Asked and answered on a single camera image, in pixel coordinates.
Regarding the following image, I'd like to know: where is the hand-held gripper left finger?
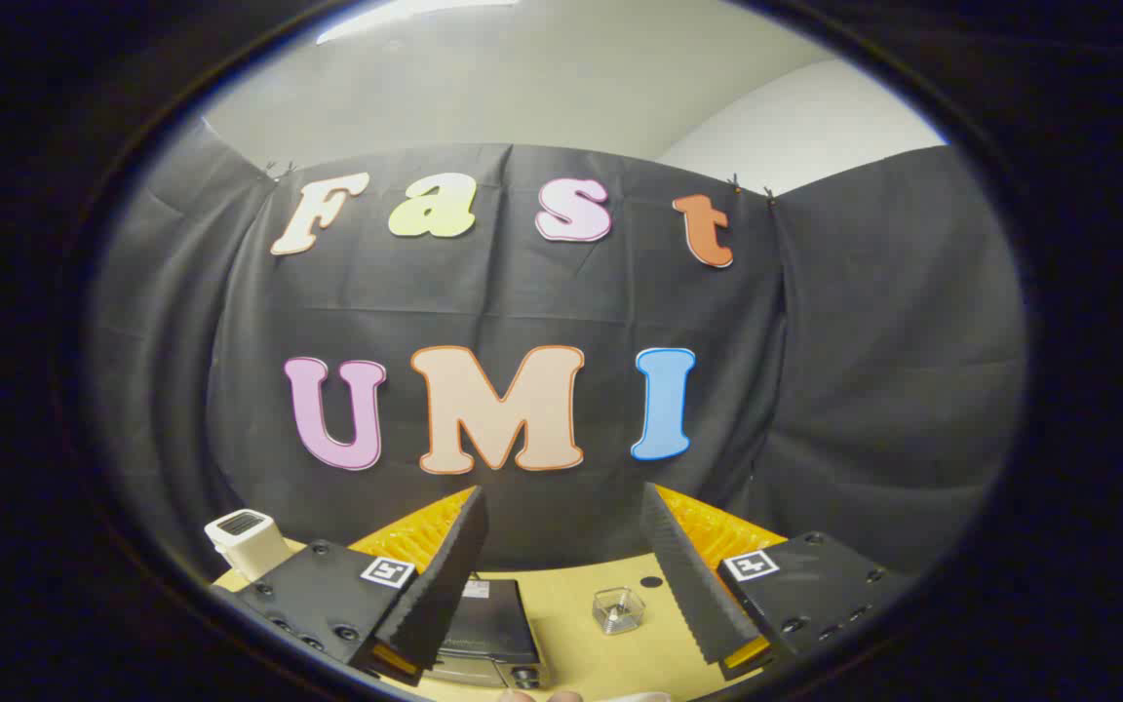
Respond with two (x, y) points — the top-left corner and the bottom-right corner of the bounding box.
(211, 485), (490, 688)

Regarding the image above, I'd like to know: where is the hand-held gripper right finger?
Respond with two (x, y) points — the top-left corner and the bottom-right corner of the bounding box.
(639, 483), (916, 682)

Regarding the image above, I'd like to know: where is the black toaster oven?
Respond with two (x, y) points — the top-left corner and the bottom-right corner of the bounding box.
(425, 577), (551, 691)

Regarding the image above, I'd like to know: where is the white plastic appliance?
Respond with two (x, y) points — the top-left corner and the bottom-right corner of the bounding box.
(204, 509), (294, 584)

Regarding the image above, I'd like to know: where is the wire mesh utensil basket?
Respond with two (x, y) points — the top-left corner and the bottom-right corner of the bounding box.
(592, 587), (646, 636)

